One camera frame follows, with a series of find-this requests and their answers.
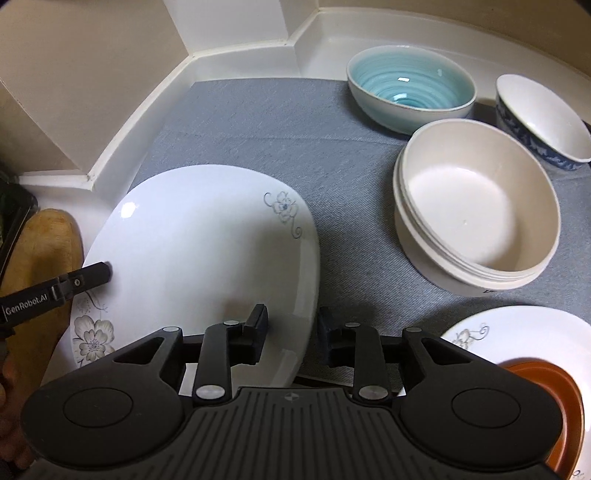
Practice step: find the white floral plate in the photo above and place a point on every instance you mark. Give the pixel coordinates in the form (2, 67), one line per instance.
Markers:
(508, 332)
(194, 249)

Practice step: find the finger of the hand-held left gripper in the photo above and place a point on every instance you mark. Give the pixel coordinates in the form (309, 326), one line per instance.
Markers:
(90, 276)

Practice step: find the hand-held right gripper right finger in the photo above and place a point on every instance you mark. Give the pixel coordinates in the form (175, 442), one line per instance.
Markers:
(328, 337)

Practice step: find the person's left hand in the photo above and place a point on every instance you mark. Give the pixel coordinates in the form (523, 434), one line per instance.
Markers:
(11, 415)

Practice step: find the blue patterned white bowl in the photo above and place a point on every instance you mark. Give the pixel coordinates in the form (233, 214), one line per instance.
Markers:
(535, 115)

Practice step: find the teal glazed bowl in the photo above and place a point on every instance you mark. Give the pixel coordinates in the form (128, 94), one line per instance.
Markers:
(406, 83)

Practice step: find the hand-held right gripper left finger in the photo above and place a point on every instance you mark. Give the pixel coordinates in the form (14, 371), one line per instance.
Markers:
(257, 337)

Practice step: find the grey fabric mat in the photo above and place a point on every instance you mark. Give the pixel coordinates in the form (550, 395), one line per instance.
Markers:
(277, 138)

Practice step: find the orange dish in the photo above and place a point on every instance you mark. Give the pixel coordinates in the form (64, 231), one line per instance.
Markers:
(554, 383)

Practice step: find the black basket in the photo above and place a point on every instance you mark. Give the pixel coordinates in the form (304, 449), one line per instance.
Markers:
(14, 217)

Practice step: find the wooden cutting board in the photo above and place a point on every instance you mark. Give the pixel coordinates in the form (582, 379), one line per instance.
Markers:
(51, 249)

